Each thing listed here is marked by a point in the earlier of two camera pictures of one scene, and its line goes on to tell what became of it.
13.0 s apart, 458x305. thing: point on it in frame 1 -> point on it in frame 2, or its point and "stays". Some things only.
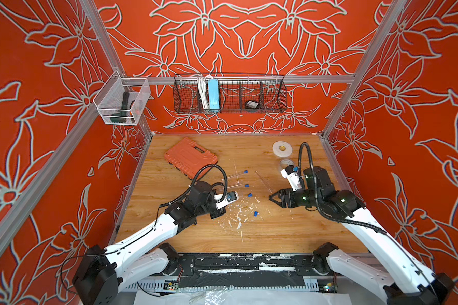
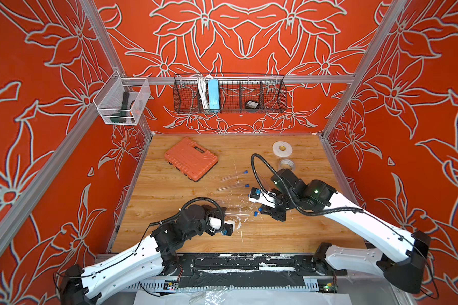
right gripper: x=282 y=198 -> x=270 y=211
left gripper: x=218 y=214 -> x=212 y=211
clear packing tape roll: x=285 y=162 stays
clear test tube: x=242 y=173 stays
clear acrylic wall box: x=122 y=100 stays
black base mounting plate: x=245 y=270 stays
